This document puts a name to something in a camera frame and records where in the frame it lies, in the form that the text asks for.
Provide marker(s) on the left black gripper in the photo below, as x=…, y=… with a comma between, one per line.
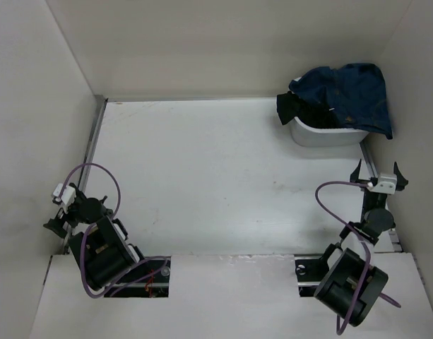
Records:
x=56, y=224

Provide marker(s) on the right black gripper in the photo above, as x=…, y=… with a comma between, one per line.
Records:
x=400, y=180

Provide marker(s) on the dark blue denim trousers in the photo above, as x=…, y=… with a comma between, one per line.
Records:
x=355, y=94

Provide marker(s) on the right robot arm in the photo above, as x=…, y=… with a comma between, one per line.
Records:
x=352, y=284

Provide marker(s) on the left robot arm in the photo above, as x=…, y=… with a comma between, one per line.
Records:
x=107, y=252

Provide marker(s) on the white plastic laundry basket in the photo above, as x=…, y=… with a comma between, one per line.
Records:
x=312, y=137

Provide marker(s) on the black garment in basket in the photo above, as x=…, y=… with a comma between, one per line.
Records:
x=290, y=106

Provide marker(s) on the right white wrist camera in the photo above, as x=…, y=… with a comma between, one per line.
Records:
x=385, y=184

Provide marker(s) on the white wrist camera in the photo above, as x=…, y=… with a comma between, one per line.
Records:
x=385, y=184
x=64, y=195

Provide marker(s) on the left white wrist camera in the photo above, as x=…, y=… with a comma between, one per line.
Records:
x=64, y=195

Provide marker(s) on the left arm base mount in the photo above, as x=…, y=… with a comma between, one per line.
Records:
x=150, y=280

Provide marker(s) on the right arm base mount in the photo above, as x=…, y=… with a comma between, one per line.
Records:
x=310, y=271

